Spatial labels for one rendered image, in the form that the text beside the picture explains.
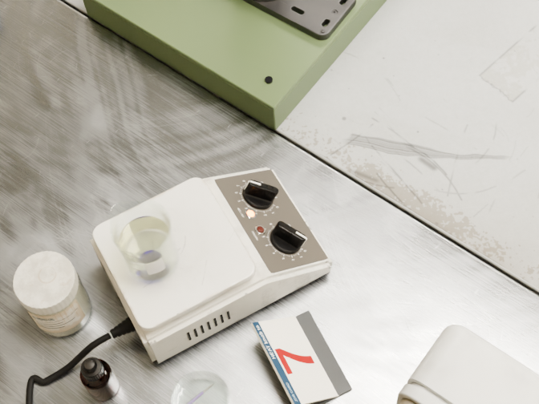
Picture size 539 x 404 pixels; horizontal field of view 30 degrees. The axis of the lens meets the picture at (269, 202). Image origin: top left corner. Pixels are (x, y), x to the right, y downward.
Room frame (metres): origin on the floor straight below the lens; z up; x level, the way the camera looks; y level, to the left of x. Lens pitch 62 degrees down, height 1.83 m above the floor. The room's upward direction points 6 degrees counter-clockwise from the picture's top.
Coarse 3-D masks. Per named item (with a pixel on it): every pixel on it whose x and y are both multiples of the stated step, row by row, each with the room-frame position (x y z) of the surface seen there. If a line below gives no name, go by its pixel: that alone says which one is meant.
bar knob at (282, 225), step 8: (280, 224) 0.43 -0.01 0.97; (288, 224) 0.43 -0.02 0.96; (272, 232) 0.42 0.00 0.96; (280, 232) 0.42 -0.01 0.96; (288, 232) 0.42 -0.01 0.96; (296, 232) 0.42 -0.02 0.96; (272, 240) 0.41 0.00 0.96; (280, 240) 0.41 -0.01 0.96; (288, 240) 0.41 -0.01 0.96; (296, 240) 0.41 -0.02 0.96; (304, 240) 0.41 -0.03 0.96; (280, 248) 0.40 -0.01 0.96; (288, 248) 0.41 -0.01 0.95; (296, 248) 0.41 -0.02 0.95
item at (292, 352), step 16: (288, 320) 0.35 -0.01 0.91; (272, 336) 0.33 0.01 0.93; (288, 336) 0.33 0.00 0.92; (288, 352) 0.31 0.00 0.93; (304, 352) 0.31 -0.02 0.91; (288, 368) 0.29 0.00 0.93; (304, 368) 0.30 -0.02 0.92; (304, 384) 0.28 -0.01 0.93; (320, 384) 0.28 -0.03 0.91; (304, 400) 0.26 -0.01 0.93
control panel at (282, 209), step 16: (240, 176) 0.49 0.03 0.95; (256, 176) 0.49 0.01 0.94; (272, 176) 0.50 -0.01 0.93; (224, 192) 0.47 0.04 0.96; (240, 192) 0.47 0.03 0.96; (240, 208) 0.45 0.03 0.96; (256, 208) 0.45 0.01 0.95; (272, 208) 0.46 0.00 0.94; (288, 208) 0.46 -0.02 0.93; (256, 224) 0.43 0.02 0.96; (272, 224) 0.44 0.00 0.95; (304, 224) 0.44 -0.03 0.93; (256, 240) 0.41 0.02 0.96; (272, 256) 0.40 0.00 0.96; (288, 256) 0.40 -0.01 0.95; (304, 256) 0.40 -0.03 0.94; (320, 256) 0.40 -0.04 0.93; (272, 272) 0.38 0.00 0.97
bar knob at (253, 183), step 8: (248, 184) 0.47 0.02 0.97; (256, 184) 0.47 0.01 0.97; (264, 184) 0.47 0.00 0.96; (248, 192) 0.47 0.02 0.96; (256, 192) 0.47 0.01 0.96; (264, 192) 0.47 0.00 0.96; (272, 192) 0.47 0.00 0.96; (248, 200) 0.46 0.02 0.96; (256, 200) 0.46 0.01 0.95; (264, 200) 0.46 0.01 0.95; (272, 200) 0.46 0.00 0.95; (264, 208) 0.45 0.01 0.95
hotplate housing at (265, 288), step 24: (264, 168) 0.51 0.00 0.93; (216, 192) 0.47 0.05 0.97; (264, 264) 0.39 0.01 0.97; (312, 264) 0.39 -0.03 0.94; (240, 288) 0.36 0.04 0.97; (264, 288) 0.37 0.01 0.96; (288, 288) 0.38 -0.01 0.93; (192, 312) 0.34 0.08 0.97; (216, 312) 0.35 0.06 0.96; (240, 312) 0.35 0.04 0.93; (144, 336) 0.33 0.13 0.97; (168, 336) 0.33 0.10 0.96; (192, 336) 0.33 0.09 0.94
